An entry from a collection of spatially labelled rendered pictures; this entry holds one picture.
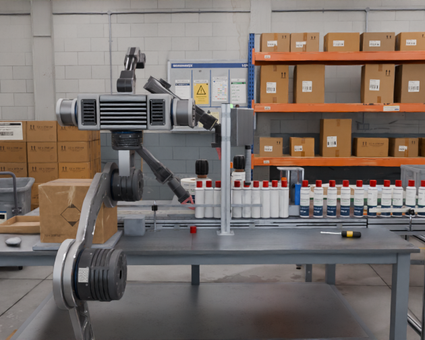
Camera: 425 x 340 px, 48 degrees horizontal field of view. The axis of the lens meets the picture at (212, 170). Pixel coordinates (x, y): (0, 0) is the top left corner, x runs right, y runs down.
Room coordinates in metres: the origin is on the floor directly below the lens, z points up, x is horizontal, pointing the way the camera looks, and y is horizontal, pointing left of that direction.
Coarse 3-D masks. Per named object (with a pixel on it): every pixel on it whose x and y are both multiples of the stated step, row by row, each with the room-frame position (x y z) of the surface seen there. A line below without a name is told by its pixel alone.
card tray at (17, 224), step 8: (16, 216) 2.66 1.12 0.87; (24, 216) 2.67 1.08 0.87; (32, 216) 2.67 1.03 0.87; (0, 224) 2.45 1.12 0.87; (8, 224) 2.56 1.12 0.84; (16, 224) 2.60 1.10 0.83; (24, 224) 2.60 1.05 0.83; (32, 224) 2.60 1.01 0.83; (0, 232) 2.41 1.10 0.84; (8, 232) 2.41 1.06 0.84; (16, 232) 2.41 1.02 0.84; (24, 232) 2.41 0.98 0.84; (32, 232) 2.41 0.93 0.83
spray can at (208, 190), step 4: (208, 180) 2.58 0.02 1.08; (208, 184) 2.55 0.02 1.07; (204, 188) 2.56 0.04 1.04; (208, 188) 2.55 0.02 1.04; (212, 188) 2.56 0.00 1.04; (204, 192) 2.56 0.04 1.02; (208, 192) 2.54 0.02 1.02; (212, 192) 2.55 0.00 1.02; (204, 196) 2.56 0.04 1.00; (208, 196) 2.54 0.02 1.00; (212, 196) 2.55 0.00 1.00; (204, 200) 2.56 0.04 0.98; (208, 200) 2.54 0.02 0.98; (212, 200) 2.55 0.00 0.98; (204, 208) 2.56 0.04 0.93; (208, 208) 2.54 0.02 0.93; (212, 208) 2.55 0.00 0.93; (204, 212) 2.56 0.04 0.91; (208, 212) 2.54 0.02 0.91; (212, 212) 2.55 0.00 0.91; (204, 216) 2.56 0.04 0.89; (208, 216) 2.54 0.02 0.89; (212, 216) 2.55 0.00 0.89
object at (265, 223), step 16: (160, 224) 2.50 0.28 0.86; (192, 224) 2.51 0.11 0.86; (208, 224) 2.51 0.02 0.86; (240, 224) 2.51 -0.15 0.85; (256, 224) 2.52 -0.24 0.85; (272, 224) 2.52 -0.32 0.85; (288, 224) 2.52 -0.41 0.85; (304, 224) 2.52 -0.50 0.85; (320, 224) 2.52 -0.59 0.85; (336, 224) 2.53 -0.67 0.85; (352, 224) 2.53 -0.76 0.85
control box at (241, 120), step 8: (232, 112) 2.40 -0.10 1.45; (240, 112) 2.41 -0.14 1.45; (248, 112) 2.48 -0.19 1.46; (232, 120) 2.40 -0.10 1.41; (240, 120) 2.41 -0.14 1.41; (248, 120) 2.48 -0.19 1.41; (232, 128) 2.40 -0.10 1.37; (240, 128) 2.41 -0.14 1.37; (248, 128) 2.48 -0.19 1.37; (232, 136) 2.40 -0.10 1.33; (240, 136) 2.41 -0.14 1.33; (248, 136) 2.48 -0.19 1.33; (232, 144) 2.40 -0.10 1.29; (240, 144) 2.41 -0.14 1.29; (248, 144) 2.48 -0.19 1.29
